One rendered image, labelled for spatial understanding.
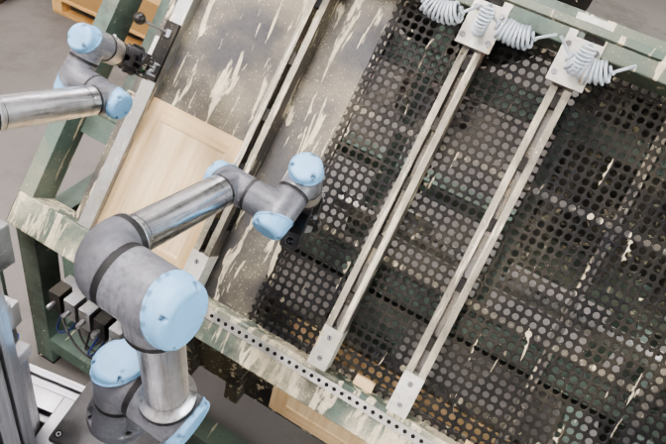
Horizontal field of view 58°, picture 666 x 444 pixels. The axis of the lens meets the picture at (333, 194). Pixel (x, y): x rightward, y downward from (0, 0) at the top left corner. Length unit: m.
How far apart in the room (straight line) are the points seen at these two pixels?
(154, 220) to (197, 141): 0.88
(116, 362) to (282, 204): 0.47
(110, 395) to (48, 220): 0.97
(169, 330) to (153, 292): 0.06
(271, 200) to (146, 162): 0.86
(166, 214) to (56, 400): 0.72
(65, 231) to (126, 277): 1.22
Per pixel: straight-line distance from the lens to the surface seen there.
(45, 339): 2.79
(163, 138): 2.02
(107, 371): 1.35
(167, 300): 0.93
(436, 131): 1.70
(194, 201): 1.18
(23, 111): 1.45
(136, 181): 2.06
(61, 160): 2.26
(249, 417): 2.75
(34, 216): 2.25
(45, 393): 1.72
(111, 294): 0.97
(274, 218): 1.24
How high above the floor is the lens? 2.40
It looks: 39 degrees down
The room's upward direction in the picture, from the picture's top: 16 degrees clockwise
